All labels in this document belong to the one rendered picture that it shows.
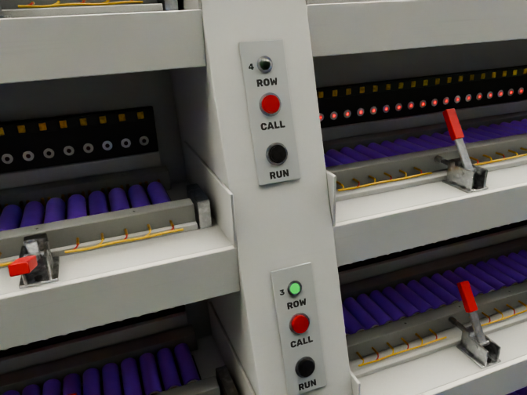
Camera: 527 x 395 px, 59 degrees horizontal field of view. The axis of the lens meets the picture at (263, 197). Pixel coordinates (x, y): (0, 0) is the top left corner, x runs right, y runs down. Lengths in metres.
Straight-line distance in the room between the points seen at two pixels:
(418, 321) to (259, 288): 0.25
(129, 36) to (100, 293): 0.21
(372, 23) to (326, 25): 0.05
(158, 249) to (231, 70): 0.17
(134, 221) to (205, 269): 0.08
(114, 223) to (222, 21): 0.20
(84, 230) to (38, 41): 0.16
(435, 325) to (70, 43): 0.50
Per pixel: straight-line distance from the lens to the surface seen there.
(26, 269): 0.34
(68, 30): 0.40
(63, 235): 0.44
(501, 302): 0.69
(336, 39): 0.46
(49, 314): 0.41
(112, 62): 0.40
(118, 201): 0.48
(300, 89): 0.42
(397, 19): 0.49
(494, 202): 0.56
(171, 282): 0.41
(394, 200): 0.50
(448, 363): 0.60
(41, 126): 0.55
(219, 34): 0.41
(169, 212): 0.44
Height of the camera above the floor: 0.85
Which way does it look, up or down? 8 degrees down
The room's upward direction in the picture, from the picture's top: 8 degrees counter-clockwise
